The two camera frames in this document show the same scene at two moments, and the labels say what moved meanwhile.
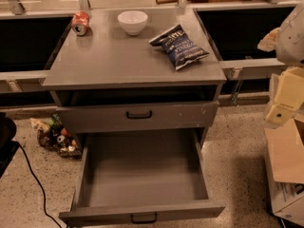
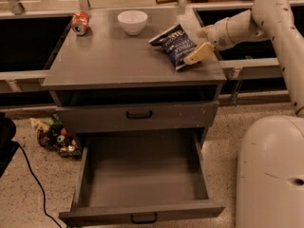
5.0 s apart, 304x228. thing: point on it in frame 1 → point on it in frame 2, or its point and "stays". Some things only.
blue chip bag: [180, 49] stays
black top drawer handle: [140, 117] stays
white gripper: [292, 43] → [218, 32]
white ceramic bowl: [133, 22] stays
